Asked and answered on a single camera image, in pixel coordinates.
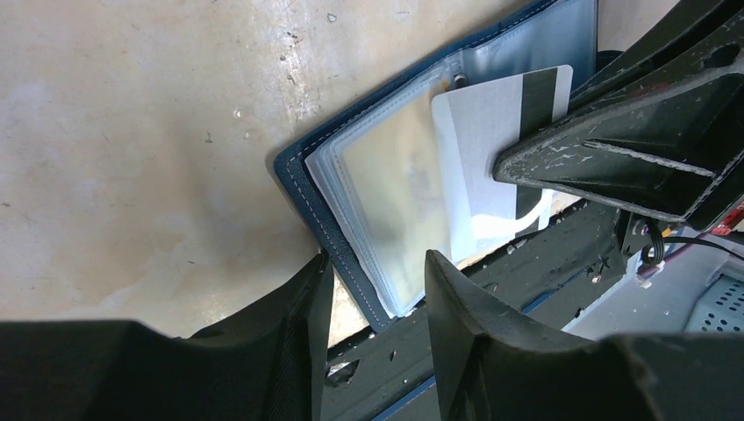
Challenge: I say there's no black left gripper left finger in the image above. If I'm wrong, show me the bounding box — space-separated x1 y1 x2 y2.
1 253 333 420

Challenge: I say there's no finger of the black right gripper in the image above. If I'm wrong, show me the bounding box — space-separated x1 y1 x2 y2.
496 60 743 224
569 0 743 108

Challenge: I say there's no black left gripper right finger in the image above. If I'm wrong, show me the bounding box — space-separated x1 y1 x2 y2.
425 250 743 420

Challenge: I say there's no white black-stripe credit card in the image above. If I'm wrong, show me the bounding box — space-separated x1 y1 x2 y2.
431 65 574 262

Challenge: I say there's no dark blue leather card holder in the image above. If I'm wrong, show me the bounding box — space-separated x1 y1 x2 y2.
274 1 599 332

